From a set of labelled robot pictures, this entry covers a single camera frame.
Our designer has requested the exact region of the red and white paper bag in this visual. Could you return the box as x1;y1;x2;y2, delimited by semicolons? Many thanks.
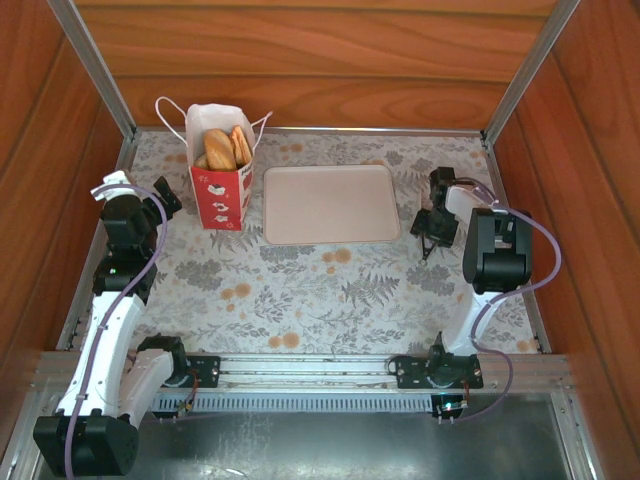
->
154;96;274;232

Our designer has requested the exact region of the grey slotted cable duct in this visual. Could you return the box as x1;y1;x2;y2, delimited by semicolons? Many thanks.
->
149;391;436;415

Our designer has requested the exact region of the small black connector board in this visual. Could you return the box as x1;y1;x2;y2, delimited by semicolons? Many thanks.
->
149;387;201;426

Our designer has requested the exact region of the aluminium table edge rail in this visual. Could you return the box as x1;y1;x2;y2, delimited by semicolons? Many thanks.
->
482;137;554;354
133;125;486;139
54;137;139;354

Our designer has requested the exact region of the aluminium frame bar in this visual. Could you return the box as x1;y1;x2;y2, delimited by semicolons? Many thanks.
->
549;392;601;480
0;392;56;480

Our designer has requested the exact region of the beige plastic tray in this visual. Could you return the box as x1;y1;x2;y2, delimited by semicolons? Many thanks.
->
262;164;403;246

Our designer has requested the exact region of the long fake baguette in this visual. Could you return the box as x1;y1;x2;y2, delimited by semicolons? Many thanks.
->
203;128;238;173

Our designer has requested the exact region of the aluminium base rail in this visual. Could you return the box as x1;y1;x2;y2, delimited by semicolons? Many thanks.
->
32;349;575;397

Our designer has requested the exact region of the lattice fake pastry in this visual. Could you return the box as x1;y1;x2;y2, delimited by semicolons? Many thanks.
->
229;124;254;169

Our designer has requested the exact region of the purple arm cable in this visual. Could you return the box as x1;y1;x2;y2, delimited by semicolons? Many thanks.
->
64;183;194;479
439;179;564;426

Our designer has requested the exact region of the grey metal sheet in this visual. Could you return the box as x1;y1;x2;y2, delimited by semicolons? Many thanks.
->
29;394;576;480

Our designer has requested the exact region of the black controller board green light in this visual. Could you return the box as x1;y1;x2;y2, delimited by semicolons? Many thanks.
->
432;392;472;426

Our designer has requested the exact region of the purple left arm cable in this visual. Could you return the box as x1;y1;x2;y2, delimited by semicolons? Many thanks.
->
64;183;194;479

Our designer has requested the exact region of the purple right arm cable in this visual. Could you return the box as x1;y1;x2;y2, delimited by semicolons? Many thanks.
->
439;179;564;426

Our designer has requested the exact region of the aluminium frame post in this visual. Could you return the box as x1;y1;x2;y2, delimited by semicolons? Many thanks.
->
479;0;584;146
47;0;139;144

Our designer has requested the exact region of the floral patterned tablecloth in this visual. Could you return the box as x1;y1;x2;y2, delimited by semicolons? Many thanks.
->
62;128;546;355

